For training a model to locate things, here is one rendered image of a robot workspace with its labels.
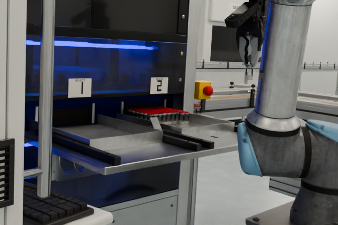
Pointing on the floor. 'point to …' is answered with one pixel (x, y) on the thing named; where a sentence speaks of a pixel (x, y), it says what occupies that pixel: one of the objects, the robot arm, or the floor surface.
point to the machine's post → (190, 74)
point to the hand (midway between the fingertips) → (248, 63)
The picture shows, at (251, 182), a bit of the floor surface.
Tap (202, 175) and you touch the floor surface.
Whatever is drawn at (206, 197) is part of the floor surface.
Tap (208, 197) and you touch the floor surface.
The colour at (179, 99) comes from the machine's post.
